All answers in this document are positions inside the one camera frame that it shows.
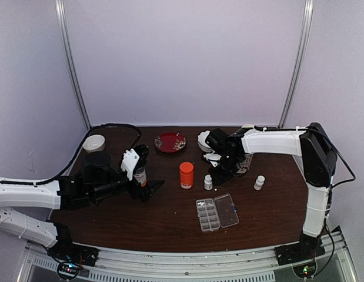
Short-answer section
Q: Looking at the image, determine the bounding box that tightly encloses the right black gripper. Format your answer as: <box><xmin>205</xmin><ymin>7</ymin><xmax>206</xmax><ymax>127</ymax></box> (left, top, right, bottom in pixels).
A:
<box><xmin>208</xmin><ymin>153</ymin><xmax>241</xmax><ymax>186</ymax></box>

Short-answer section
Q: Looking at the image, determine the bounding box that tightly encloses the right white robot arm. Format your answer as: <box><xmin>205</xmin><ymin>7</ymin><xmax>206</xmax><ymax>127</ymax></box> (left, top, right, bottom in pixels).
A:
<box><xmin>198</xmin><ymin>123</ymin><xmax>338</xmax><ymax>260</ymax></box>

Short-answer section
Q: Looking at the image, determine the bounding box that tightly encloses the orange pill bottle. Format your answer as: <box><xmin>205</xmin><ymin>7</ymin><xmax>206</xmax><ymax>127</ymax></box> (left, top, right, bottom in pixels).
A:
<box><xmin>179</xmin><ymin>162</ymin><xmax>194</xmax><ymax>189</ymax></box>

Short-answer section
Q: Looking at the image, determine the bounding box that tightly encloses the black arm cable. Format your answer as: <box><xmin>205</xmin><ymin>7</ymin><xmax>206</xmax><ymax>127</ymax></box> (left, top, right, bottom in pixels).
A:
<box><xmin>0</xmin><ymin>123</ymin><xmax>143</xmax><ymax>187</ymax></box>
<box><xmin>308</xmin><ymin>125</ymin><xmax>356</xmax><ymax>187</ymax></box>

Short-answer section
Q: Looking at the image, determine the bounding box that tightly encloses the white ceramic rice bowl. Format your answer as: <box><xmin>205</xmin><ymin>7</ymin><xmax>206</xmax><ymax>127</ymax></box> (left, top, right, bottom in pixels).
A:
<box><xmin>82</xmin><ymin>135</ymin><xmax>105</xmax><ymax>154</ymax></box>

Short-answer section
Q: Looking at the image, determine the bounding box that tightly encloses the floral mug yellow inside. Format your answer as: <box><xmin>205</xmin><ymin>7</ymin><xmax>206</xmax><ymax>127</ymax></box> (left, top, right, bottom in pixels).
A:
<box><xmin>235</xmin><ymin>153</ymin><xmax>253</xmax><ymax>175</ymax></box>

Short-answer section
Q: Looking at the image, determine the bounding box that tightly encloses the cream ribbed mug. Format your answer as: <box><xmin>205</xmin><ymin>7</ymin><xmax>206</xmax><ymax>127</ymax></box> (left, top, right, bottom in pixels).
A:
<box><xmin>241</xmin><ymin>124</ymin><xmax>255</xmax><ymax>129</ymax></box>

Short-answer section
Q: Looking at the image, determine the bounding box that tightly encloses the right aluminium frame post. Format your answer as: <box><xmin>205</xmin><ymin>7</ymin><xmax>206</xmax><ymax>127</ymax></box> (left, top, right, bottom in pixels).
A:
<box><xmin>278</xmin><ymin>0</ymin><xmax>314</xmax><ymax>128</ymax></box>

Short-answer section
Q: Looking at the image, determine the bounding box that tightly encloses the front aluminium rail base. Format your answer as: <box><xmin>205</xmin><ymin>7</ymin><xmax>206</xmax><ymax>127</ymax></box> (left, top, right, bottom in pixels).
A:
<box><xmin>15</xmin><ymin>230</ymin><xmax>359</xmax><ymax>281</ymax></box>

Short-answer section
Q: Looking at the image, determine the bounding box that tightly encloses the clear plastic pill organizer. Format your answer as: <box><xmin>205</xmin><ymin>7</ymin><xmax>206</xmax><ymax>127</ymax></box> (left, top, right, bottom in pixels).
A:
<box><xmin>195</xmin><ymin>194</ymin><xmax>239</xmax><ymax>232</ymax></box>

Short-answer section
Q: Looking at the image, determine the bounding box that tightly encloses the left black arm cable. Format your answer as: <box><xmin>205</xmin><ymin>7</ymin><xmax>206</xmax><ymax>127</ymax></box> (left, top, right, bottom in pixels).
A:
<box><xmin>0</xmin><ymin>123</ymin><xmax>143</xmax><ymax>187</ymax></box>

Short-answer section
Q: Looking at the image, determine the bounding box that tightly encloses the red floral plate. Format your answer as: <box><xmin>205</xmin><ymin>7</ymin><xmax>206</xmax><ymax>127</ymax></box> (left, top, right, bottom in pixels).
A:
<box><xmin>153</xmin><ymin>132</ymin><xmax>186</xmax><ymax>153</ymax></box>

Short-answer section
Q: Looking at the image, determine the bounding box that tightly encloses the grey lid vitamin bottle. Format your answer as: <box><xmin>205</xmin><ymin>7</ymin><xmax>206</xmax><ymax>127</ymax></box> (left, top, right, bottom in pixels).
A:
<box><xmin>133</xmin><ymin>166</ymin><xmax>147</xmax><ymax>187</ymax></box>

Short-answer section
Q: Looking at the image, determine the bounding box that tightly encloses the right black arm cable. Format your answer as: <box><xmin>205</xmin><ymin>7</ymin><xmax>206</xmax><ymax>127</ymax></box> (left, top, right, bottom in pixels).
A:
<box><xmin>308</xmin><ymin>125</ymin><xmax>356</xmax><ymax>187</ymax></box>

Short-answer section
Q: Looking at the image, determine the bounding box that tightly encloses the white scalloped bowl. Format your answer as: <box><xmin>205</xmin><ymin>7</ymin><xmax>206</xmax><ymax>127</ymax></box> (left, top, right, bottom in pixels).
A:
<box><xmin>197</xmin><ymin>130</ymin><xmax>212</xmax><ymax>153</ymax></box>

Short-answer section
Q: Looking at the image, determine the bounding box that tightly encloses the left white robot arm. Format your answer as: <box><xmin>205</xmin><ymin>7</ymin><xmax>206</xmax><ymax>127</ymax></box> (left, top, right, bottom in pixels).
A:
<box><xmin>0</xmin><ymin>150</ymin><xmax>164</xmax><ymax>261</ymax></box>

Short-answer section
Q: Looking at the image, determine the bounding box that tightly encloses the small white bottle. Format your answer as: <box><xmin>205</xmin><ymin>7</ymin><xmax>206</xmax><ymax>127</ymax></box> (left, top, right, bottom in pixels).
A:
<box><xmin>253</xmin><ymin>175</ymin><xmax>265</xmax><ymax>190</ymax></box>
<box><xmin>203</xmin><ymin>174</ymin><xmax>213</xmax><ymax>191</ymax></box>

